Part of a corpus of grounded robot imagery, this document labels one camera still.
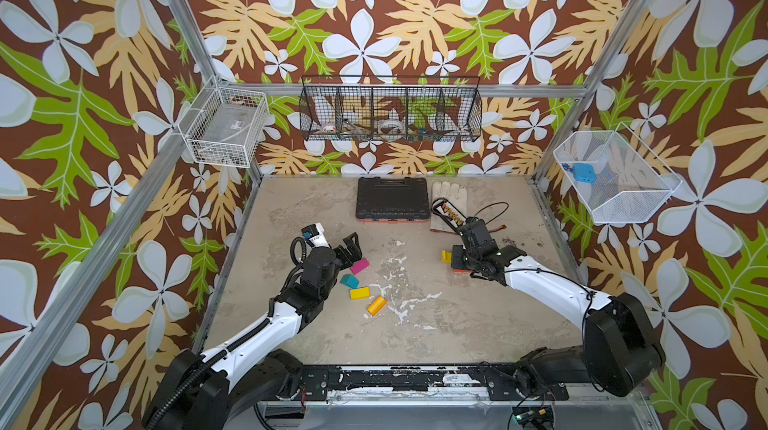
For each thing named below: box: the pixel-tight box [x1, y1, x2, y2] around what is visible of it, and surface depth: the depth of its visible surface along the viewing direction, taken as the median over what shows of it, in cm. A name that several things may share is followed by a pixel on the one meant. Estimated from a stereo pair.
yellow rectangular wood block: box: [350, 287, 371, 300], surface depth 91 cm
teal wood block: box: [340, 274, 360, 289], surface depth 93 cm
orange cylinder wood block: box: [367, 296, 387, 316], surface depth 88 cm
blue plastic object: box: [572, 163, 597, 184], surface depth 88 cm
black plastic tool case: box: [356, 177, 430, 223], surface depth 110 cm
